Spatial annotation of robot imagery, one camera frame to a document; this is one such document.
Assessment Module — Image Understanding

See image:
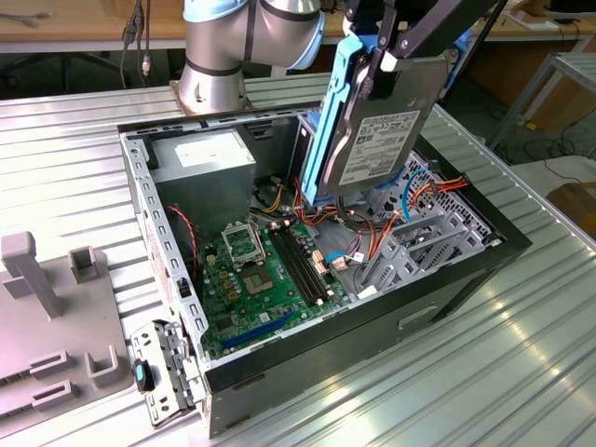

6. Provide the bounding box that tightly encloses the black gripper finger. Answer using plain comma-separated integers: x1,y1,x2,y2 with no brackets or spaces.
360,0,502,102
343,0,378,36

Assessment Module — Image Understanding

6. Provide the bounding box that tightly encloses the hard disk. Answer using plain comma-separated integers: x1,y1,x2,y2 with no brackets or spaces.
300,33,467,210

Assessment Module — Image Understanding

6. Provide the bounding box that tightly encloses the orange red power wire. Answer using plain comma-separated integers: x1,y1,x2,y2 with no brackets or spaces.
365,172,469,263

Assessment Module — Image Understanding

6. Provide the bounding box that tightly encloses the blue data wire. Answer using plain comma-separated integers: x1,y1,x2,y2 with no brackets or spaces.
402,167,432,225

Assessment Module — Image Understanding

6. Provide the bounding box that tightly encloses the grey disk bay cage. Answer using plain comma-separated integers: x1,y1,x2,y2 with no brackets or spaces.
353,153,507,302

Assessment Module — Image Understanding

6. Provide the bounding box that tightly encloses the black slanted pole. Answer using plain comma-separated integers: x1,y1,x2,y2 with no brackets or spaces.
435,0,509,101

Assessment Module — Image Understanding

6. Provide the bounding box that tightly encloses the black desk device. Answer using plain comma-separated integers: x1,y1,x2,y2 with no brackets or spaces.
549,0,589,25

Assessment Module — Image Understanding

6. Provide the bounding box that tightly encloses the grey metal drive cage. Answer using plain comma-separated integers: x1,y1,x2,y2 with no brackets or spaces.
293,109,327,196

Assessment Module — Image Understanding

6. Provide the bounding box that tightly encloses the brown board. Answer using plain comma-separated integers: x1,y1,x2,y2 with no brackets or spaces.
545,182,596,234

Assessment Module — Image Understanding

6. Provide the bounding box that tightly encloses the grey power supply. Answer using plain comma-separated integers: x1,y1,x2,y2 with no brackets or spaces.
149,129,258,234

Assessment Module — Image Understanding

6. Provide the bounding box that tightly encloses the black RAM slot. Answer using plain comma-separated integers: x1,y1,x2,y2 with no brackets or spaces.
269,223,322,308
281,221,334,299

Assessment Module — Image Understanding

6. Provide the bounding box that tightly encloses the metal socket cover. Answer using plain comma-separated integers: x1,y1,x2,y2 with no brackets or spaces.
221,224,263,270

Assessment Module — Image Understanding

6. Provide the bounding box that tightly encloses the long wooden desk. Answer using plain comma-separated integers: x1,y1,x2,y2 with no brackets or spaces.
0,0,596,55

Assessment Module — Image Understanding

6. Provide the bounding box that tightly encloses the green motherboard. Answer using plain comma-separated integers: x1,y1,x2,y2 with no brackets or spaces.
197,218,353,359

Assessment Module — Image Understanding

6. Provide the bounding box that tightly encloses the black open PC case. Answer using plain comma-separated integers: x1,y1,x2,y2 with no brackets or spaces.
115,94,535,439

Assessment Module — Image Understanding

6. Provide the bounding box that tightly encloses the blue expansion slot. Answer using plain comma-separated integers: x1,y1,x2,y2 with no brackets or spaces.
219,310,295,351

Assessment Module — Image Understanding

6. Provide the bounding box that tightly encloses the black and blue latch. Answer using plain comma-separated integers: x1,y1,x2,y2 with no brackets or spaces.
133,358,156,393

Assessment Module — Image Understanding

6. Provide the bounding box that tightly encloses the grey parts rack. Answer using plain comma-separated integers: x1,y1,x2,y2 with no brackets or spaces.
0,231,134,416

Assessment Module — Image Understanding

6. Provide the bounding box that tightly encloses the metal frame table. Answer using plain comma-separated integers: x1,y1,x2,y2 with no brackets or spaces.
488,51,596,155

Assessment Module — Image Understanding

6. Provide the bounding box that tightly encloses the yellow black wire bundle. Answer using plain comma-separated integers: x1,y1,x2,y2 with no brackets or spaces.
253,179,288,214

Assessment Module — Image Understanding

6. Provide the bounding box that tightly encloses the orange yellow wire bundle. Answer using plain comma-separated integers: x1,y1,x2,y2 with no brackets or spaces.
292,204,341,230

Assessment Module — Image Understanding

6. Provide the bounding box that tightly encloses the white plug with blue wire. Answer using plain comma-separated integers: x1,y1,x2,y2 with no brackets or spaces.
325,251,373,274

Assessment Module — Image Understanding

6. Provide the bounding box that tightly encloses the red black twisted wire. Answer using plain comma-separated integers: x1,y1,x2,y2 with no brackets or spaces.
166,204,202,283

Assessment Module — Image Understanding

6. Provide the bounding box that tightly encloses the hinged metal slot bracket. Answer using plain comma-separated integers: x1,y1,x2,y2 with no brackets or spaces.
129,318,209,429

